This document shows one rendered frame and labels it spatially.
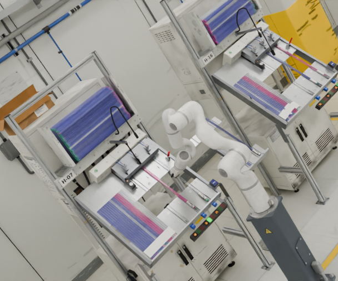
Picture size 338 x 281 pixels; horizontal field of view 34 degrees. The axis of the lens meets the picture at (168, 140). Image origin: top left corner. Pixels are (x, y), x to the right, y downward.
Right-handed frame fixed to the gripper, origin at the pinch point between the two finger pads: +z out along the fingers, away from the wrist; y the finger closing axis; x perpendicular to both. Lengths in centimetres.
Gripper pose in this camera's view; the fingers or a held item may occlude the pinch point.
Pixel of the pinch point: (176, 174)
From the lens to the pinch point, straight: 383.4
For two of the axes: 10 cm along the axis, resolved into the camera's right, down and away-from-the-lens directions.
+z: -1.5, 4.5, 8.8
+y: -7.1, 5.7, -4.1
